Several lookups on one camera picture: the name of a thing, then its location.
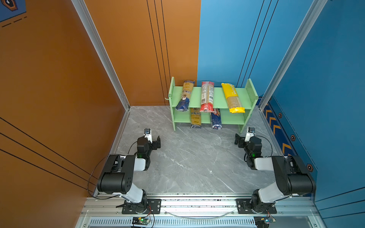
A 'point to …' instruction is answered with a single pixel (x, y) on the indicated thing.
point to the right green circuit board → (263, 221)
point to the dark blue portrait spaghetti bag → (196, 118)
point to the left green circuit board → (140, 221)
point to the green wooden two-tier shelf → (248, 96)
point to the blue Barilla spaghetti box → (216, 121)
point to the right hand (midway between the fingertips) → (243, 134)
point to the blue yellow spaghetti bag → (184, 104)
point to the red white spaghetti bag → (207, 96)
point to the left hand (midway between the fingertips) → (151, 135)
